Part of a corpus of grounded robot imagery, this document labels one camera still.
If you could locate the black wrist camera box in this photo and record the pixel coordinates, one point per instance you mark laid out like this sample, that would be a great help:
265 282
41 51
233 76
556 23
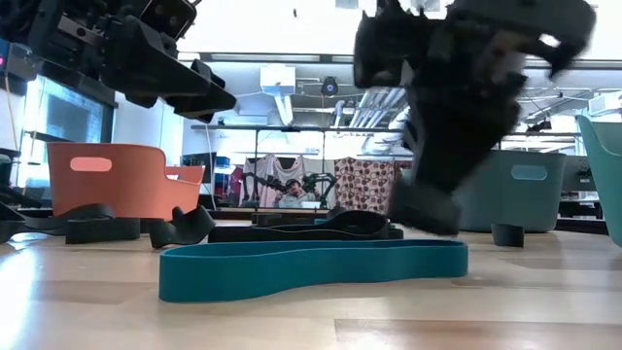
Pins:
170 19

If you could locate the black ceiling camera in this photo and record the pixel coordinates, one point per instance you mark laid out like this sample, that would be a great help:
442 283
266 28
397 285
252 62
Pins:
329 86

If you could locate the blue rubber band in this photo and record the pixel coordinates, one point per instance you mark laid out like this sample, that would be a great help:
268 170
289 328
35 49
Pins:
291 269

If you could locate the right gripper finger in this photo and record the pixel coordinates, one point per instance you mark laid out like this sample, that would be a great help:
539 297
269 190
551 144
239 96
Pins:
435 136
486 121

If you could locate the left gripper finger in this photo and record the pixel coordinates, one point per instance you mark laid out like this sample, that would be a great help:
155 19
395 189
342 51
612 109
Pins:
214 107
150 73

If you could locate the white ceiling unit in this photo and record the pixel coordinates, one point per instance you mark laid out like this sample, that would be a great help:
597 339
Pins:
605 103

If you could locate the person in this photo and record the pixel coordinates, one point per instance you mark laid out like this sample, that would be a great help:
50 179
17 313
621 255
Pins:
294 197

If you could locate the black background monitor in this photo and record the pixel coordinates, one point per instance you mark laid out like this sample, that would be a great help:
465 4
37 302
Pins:
199 167

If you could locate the computer monitor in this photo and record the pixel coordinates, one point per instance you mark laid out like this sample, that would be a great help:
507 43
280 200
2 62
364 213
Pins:
73 116

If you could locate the silver ceiling duct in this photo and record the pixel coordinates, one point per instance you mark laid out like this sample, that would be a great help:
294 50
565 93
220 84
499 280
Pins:
374 109

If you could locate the dark teal plastic basket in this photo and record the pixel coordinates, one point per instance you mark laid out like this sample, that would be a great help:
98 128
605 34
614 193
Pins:
525 204

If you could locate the white ceiling box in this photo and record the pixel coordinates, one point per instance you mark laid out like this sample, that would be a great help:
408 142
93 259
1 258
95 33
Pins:
277 80

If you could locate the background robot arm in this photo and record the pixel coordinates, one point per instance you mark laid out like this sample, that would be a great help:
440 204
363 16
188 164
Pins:
321 180
260 180

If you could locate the metal rack bar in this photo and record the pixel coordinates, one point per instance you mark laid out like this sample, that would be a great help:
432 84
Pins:
291 128

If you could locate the spotted hanging cloth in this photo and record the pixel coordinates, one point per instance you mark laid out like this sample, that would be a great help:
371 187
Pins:
364 180

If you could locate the green plastic basket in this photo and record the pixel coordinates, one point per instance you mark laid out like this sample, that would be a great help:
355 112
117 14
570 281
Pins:
607 185

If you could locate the thin black rubber band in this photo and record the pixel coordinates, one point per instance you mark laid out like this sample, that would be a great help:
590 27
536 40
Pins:
243 234

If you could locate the orange plastic basket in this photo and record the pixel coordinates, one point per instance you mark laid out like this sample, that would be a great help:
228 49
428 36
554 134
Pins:
126 189

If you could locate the pink hanging cloth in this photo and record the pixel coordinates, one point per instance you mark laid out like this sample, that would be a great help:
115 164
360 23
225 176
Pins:
282 165

